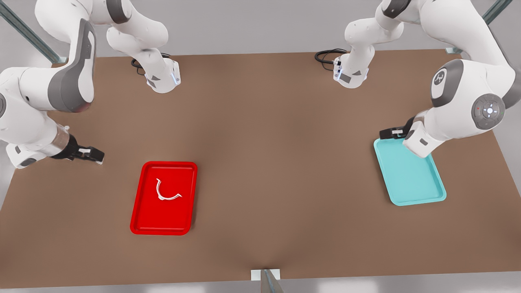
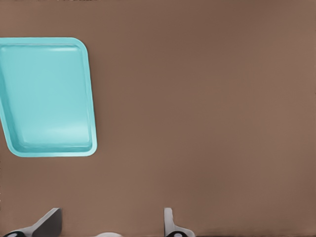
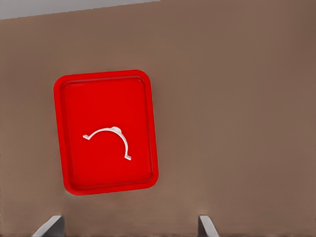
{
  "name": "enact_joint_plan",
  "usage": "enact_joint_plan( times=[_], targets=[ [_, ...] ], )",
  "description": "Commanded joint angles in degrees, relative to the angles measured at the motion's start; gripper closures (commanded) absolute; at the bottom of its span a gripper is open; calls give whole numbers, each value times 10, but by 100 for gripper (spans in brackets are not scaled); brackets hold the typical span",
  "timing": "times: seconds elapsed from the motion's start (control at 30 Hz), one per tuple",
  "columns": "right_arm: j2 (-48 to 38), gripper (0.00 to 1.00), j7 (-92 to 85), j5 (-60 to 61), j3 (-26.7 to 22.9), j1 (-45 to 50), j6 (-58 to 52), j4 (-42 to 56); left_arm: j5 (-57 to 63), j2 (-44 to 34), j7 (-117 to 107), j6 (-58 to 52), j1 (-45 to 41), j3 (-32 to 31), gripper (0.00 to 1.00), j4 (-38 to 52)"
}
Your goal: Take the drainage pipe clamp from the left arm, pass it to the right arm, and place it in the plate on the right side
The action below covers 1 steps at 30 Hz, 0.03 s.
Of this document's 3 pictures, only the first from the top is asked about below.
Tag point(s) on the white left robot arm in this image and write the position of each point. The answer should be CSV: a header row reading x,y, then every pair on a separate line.
x,y
460,93

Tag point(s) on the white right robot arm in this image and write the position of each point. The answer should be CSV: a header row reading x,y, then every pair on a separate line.
x,y
69,85

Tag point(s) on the white drainage pipe clamp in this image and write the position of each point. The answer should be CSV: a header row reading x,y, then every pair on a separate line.
x,y
165,192

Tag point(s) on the teal rectangular tray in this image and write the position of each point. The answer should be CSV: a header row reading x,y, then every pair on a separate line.
x,y
409,173

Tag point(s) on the red rectangular tray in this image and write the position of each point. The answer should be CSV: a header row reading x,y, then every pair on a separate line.
x,y
164,198

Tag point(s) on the silver frame post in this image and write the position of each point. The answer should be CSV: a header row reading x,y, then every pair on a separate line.
x,y
488,16
266,280
28,34

